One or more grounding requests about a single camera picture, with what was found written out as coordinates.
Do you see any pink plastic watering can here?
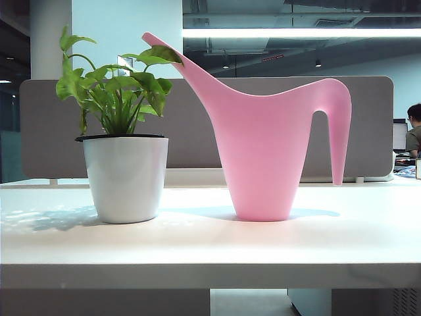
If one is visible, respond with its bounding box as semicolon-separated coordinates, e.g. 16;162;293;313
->
141;32;353;222

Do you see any white plant pot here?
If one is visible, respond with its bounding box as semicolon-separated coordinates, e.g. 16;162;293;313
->
74;133;170;224

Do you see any white round column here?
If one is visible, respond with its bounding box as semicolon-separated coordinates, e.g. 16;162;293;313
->
30;0;72;80

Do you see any grey desk partition panel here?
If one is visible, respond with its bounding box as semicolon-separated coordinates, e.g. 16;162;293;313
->
19;76;395;181

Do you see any computer monitor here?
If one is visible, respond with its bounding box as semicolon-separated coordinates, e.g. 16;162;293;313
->
393;118;409;152

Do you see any seated person in olive shirt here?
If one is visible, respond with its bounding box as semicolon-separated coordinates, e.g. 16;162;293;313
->
405;103;421;159

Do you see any green leafy plant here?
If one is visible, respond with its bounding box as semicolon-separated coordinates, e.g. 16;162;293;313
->
55;25;184;136

